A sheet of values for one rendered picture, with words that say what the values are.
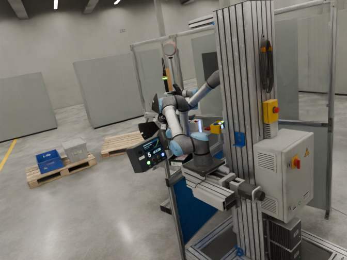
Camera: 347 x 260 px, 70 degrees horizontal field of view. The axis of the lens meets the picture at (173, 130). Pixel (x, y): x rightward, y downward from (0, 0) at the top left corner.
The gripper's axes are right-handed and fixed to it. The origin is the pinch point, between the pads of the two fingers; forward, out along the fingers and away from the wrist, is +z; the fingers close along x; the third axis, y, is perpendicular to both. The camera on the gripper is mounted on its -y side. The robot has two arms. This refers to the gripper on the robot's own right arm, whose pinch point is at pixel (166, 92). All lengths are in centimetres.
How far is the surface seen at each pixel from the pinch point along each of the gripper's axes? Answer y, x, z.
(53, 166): 127, 16, 287
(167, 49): -41, 61, 30
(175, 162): 61, -31, -18
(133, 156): 28, -88, -25
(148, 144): 23, -76, -29
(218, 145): 62, 16, -43
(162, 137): 43.2, -14.3, 3.6
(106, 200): 147, -12, 125
